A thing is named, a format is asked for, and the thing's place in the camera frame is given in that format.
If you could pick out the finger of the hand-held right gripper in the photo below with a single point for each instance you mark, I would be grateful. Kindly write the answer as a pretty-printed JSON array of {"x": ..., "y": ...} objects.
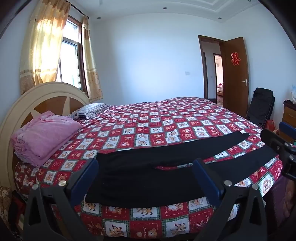
[
  {"x": 288, "y": 129},
  {"x": 272, "y": 141}
]

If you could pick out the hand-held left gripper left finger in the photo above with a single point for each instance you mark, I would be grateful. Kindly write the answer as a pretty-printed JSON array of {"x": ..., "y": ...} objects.
[{"x": 84, "y": 180}]

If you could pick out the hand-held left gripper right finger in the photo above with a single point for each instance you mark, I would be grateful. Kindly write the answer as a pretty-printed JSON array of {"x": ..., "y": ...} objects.
[{"x": 208, "y": 180}]

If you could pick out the black pants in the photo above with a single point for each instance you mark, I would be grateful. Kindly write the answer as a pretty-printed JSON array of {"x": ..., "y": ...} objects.
[{"x": 129, "y": 176}]

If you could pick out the wooden dresser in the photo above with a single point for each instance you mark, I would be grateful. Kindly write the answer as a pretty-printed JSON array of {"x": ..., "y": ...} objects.
[{"x": 290, "y": 115}]

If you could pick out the red bag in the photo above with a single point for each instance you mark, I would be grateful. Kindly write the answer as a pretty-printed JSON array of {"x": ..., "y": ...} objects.
[{"x": 270, "y": 125}]

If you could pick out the black folding chair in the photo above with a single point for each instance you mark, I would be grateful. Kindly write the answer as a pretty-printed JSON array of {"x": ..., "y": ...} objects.
[{"x": 261, "y": 104}]

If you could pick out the folded pink blanket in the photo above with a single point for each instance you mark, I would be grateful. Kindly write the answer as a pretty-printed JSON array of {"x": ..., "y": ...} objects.
[{"x": 46, "y": 136}]

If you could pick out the brown wooden door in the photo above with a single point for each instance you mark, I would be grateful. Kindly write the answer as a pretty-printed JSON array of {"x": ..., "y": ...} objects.
[{"x": 233, "y": 92}]

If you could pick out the purple cloth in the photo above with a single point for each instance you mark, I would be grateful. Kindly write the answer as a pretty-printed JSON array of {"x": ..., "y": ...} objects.
[{"x": 281, "y": 204}]

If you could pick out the striped pillow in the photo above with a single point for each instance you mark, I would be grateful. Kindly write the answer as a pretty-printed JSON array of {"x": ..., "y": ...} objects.
[{"x": 92, "y": 110}]

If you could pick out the red checkered printed bedspread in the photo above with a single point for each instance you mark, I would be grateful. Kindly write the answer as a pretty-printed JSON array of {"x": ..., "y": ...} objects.
[{"x": 161, "y": 122}]

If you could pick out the patterned box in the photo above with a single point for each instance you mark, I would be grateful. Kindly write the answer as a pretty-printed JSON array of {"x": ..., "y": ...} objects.
[{"x": 4, "y": 204}]

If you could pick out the red paper door decoration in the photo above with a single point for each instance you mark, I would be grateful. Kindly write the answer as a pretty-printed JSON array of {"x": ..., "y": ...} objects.
[{"x": 235, "y": 58}]

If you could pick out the cream and brown headboard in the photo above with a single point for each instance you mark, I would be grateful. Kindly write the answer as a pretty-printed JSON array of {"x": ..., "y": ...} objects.
[{"x": 25, "y": 102}]

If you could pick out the narrow yellow curtain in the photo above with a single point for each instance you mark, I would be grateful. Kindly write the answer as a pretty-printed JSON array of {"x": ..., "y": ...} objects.
[{"x": 91, "y": 64}]

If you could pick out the window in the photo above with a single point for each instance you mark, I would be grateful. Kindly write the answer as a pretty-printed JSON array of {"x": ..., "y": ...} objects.
[{"x": 69, "y": 60}]

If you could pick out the wide yellow curtain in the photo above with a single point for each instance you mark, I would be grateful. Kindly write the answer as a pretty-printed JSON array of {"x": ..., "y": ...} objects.
[{"x": 44, "y": 46}]

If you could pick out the dark curtain rod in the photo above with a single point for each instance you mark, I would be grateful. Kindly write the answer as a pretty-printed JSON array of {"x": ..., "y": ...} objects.
[{"x": 78, "y": 10}]

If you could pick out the brown door frame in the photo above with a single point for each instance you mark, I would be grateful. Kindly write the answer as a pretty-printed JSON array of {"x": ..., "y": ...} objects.
[{"x": 204, "y": 69}]

